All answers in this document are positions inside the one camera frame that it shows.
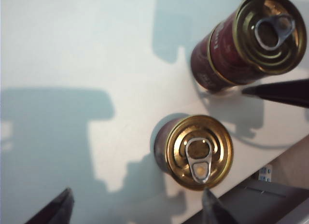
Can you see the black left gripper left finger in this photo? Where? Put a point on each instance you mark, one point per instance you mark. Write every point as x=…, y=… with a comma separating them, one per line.
x=56, y=209

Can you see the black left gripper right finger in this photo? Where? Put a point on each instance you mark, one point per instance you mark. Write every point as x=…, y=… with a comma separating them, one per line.
x=213, y=209

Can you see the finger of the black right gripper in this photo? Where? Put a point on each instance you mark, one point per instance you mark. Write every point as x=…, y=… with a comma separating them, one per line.
x=285, y=92

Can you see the red tin can gold lid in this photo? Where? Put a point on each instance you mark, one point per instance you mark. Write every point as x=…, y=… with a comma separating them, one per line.
x=198, y=151
x=200, y=64
x=265, y=40

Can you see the white power socket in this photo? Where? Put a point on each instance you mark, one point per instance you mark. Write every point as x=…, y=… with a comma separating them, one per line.
x=265, y=173

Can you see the grey metal frame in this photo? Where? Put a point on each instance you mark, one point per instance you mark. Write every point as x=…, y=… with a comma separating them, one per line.
x=260, y=200

